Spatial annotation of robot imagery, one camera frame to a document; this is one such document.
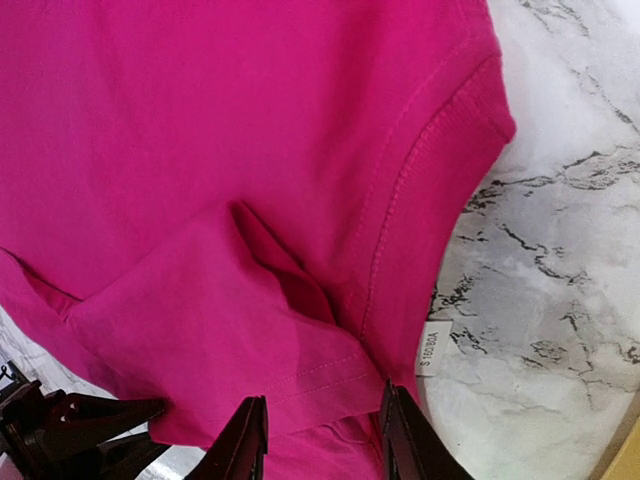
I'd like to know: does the pink garment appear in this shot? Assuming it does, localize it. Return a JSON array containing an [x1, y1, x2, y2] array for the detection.
[[1, 1, 515, 479]]

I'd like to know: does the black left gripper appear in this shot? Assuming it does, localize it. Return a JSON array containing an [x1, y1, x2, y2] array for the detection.
[[1, 380, 170, 479]]

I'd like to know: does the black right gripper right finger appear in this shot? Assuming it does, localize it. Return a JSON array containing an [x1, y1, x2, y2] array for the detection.
[[379, 380, 465, 480]]

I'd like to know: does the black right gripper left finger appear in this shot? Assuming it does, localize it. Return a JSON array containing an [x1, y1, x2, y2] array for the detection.
[[187, 396, 268, 480]]

